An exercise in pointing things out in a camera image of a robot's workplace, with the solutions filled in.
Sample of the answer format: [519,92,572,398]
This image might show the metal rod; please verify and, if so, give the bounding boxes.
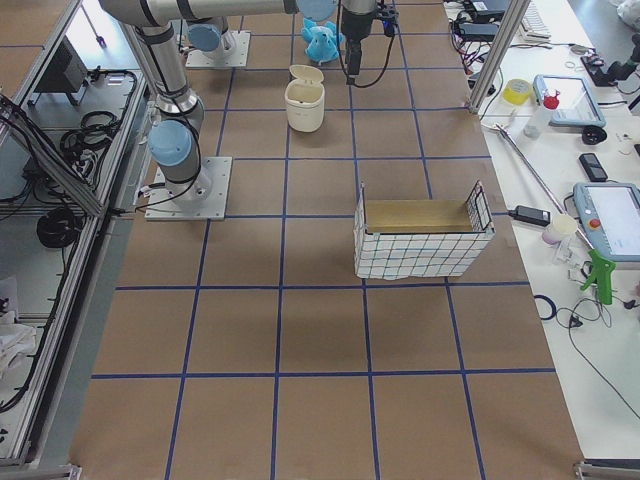
[482,122,601,251]

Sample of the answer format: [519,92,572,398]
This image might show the black power adapter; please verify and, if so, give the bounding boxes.
[508,205,551,227]

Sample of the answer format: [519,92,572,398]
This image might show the green plastic tool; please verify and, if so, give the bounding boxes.
[580,248,616,305]

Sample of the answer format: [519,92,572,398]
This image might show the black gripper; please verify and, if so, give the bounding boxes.
[340,9,375,75]

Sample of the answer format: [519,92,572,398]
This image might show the blue teddy bear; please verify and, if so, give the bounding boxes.
[301,18,344,64]

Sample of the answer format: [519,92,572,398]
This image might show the aluminium frame post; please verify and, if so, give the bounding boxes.
[467,0,530,114]

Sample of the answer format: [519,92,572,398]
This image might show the white paper cup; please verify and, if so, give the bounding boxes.
[541,214,578,245]

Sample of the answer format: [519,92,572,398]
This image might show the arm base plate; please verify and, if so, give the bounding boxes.
[144,157,232,221]
[186,24,251,70]

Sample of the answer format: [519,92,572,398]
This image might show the yellow tape roll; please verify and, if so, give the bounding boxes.
[502,78,532,106]

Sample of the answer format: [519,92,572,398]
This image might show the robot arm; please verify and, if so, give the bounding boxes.
[127,23,212,213]

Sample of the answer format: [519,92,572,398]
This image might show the blue teach pendant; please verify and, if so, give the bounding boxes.
[573,182,639,263]
[533,74,606,127]

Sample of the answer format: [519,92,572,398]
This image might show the white trash can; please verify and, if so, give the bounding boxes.
[284,64,325,133]

